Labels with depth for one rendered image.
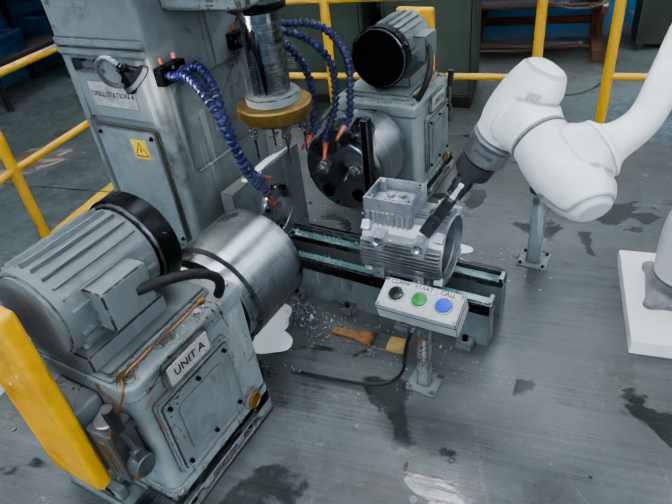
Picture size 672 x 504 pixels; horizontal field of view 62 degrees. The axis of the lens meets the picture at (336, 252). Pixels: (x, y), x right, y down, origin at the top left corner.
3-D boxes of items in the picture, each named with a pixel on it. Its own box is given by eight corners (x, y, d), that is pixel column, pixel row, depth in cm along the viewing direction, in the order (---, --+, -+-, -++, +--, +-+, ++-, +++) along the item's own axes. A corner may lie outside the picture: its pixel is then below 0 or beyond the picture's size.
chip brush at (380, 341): (329, 337, 143) (329, 335, 142) (337, 324, 146) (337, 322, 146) (406, 357, 135) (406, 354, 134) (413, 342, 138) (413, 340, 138)
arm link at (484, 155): (470, 131, 102) (453, 155, 106) (512, 160, 101) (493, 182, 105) (485, 112, 108) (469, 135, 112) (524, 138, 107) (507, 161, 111)
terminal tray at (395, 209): (364, 223, 134) (361, 197, 130) (382, 201, 141) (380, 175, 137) (411, 232, 129) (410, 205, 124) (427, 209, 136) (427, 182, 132)
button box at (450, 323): (378, 316, 117) (373, 303, 113) (391, 287, 120) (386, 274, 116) (458, 338, 110) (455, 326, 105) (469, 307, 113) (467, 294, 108)
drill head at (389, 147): (297, 215, 170) (284, 139, 155) (358, 155, 198) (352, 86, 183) (371, 231, 159) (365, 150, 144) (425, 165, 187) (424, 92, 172)
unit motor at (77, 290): (44, 460, 104) (-78, 284, 79) (166, 342, 126) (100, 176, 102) (144, 518, 93) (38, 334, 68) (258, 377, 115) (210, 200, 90)
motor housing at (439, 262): (361, 283, 140) (355, 219, 129) (391, 241, 153) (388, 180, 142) (439, 302, 131) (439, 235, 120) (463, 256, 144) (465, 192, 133)
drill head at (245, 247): (140, 367, 125) (101, 280, 110) (238, 272, 150) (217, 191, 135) (228, 405, 114) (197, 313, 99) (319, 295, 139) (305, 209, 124)
